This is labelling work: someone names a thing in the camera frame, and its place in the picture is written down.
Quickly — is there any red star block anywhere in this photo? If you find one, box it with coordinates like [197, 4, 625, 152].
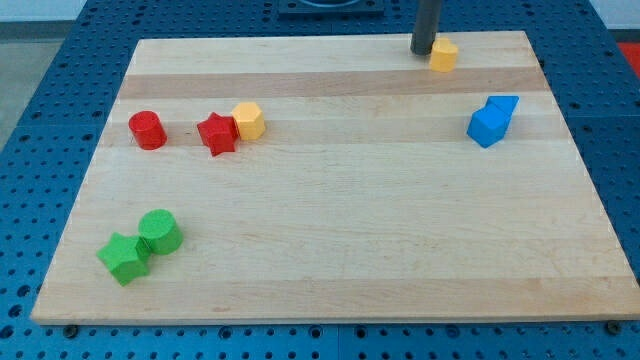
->
[197, 112, 239, 157]

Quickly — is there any green cylinder block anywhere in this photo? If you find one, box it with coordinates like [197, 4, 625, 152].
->
[138, 209, 183, 255]

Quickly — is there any blue cube block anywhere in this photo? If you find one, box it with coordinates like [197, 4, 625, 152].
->
[467, 104, 511, 148]

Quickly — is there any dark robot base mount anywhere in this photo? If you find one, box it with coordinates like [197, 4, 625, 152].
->
[275, 0, 385, 17]

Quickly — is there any yellow hexagon block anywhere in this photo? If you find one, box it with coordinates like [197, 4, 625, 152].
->
[232, 102, 266, 140]

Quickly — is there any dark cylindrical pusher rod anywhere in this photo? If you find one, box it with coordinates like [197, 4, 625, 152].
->
[410, 0, 443, 56]

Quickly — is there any green star block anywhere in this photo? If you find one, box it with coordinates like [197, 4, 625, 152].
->
[96, 232, 151, 286]

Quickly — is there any blue triangle block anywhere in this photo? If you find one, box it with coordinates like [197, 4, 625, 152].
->
[486, 95, 520, 116]

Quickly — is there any wooden board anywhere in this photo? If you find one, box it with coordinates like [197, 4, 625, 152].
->
[31, 31, 639, 325]

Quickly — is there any red cylinder block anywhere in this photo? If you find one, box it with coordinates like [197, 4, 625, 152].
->
[128, 110, 167, 150]

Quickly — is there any yellow heart block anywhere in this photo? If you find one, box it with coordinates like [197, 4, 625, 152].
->
[429, 37, 459, 73]

